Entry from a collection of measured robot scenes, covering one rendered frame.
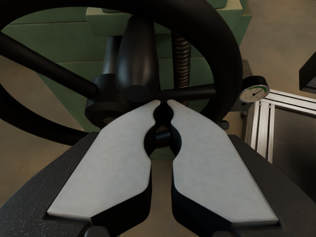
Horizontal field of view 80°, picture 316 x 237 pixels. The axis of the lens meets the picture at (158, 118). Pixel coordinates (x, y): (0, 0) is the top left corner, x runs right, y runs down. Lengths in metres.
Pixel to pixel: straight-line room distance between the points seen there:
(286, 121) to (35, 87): 1.49
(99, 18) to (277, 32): 1.73
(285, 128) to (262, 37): 0.94
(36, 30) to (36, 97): 1.08
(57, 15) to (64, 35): 0.04
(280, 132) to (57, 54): 0.91
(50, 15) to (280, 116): 0.97
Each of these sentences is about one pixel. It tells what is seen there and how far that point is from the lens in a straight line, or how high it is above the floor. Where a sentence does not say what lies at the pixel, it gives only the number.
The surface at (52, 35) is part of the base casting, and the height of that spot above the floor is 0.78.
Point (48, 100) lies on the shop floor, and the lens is 1.42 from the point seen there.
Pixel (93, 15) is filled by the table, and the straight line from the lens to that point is 0.26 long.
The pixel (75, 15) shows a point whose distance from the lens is 0.38.
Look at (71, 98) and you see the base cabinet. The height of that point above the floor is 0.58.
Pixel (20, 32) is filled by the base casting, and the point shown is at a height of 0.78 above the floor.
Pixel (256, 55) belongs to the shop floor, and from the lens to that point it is 1.62.
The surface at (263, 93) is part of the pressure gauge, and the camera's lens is 0.47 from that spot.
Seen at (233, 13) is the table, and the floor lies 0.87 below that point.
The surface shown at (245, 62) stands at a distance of 0.58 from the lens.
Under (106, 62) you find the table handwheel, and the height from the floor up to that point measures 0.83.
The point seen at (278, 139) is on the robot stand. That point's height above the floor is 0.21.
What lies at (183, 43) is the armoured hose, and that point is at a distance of 0.25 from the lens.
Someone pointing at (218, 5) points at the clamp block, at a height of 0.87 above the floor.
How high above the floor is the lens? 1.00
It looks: 61 degrees down
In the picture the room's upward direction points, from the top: 3 degrees counter-clockwise
